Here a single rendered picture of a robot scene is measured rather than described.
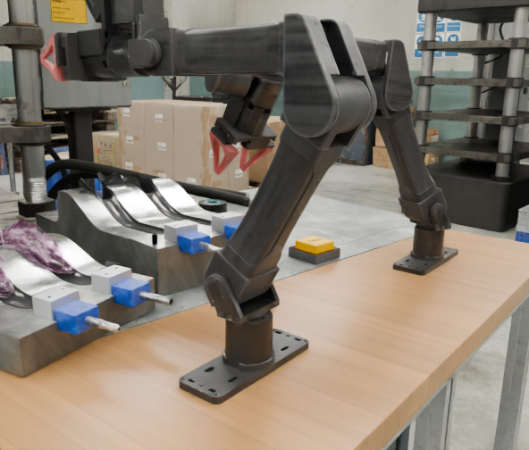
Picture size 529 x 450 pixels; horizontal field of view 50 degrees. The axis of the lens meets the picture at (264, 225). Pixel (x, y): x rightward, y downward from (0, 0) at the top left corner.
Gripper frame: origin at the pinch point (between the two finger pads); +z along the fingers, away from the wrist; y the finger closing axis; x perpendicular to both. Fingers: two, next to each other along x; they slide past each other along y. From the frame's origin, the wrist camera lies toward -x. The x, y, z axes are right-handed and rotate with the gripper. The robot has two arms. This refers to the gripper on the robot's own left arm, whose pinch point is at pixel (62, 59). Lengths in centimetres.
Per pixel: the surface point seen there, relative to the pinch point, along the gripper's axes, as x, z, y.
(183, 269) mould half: 35.7, -11.5, -13.3
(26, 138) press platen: 17, 60, -26
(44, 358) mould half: 38.8, -17.5, 17.8
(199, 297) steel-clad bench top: 39.9, -15.8, -12.8
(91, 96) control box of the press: 7, 70, -55
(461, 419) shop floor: 120, -25, -133
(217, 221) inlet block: 29.1, -10.5, -23.4
